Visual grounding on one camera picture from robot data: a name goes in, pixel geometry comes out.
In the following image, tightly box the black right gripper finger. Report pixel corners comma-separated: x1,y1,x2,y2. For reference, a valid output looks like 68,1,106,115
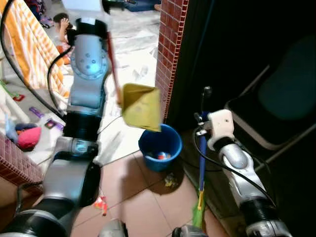
200,86,213,116

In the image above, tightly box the blue broom with green bristles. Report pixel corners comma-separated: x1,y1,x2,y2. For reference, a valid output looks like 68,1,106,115
192,113,209,229

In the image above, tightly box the yellow dustpan with red handle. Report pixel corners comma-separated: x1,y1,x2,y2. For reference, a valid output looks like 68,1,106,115
105,30,162,133

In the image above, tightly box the dark blue floor mat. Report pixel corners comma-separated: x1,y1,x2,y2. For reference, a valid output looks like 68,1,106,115
122,0,161,12

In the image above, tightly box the small child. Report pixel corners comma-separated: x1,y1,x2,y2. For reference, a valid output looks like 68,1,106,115
52,12,76,65

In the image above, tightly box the blue plastic bucket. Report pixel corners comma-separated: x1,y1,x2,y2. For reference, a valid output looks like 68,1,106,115
138,123,183,172

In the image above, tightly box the yellow crumpled wrapper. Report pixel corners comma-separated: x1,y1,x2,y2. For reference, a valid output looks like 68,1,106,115
164,174,180,189

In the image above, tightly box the dark folding chair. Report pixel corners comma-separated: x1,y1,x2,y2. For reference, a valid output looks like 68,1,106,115
225,37,316,171

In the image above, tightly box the orange striped cloth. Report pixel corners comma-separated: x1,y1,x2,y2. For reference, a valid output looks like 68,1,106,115
2,0,71,99

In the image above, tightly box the grey right robot foot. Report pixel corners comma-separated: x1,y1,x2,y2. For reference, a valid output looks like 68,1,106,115
172,225,208,237

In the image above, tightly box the grey robot foot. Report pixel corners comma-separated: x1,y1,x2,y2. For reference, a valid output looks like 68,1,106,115
172,225,208,237
98,219,129,237

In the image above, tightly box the red orange snack wrapper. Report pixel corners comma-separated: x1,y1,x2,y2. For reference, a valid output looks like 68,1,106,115
94,196,109,216

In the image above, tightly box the purple toy piece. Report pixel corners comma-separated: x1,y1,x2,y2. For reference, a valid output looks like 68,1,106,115
29,106,45,119

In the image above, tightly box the grey left robot foot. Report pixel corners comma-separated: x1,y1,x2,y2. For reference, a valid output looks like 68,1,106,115
98,219,129,237

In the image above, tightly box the pink soft toy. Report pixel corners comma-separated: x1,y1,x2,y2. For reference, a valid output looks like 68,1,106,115
16,126,43,152

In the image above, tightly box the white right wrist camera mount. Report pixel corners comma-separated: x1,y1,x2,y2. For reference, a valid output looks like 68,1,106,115
205,110,236,151

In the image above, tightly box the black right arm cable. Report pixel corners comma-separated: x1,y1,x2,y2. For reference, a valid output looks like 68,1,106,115
193,129,277,208

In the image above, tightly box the short black left arm cable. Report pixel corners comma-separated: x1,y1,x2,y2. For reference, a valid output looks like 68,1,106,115
46,45,75,120

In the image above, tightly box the long black left arm cable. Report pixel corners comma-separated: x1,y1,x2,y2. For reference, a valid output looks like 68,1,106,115
0,0,67,121

